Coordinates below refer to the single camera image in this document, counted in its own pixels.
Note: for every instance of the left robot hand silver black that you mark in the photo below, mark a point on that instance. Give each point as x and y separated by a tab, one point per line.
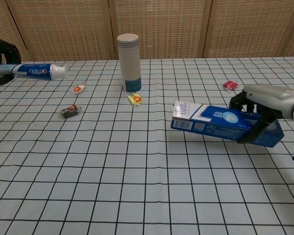
13	52

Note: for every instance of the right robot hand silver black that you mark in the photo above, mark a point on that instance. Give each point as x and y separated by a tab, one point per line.
272	98

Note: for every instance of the blue white toothpaste tube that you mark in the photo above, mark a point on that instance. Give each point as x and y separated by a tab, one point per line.
36	71

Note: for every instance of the blue toothpaste paper box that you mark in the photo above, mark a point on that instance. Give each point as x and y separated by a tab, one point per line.
218	121

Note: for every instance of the red candy packet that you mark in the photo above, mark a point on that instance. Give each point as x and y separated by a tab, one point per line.
230	85

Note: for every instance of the white orange candy packet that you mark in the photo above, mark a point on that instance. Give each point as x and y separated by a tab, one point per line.
78	88

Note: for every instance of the dark brown candy packet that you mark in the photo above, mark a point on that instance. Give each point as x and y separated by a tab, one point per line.
69	110

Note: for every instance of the beige cylindrical bottle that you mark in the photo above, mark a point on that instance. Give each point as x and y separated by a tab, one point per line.
130	66

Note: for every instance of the yellow candy packet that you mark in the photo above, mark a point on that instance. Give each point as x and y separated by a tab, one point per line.
135	99

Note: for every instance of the woven wooden folding screen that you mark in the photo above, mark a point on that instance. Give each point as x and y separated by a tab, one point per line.
161	27

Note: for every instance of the checked light blue tablecloth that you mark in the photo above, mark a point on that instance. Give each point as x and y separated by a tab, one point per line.
137	171

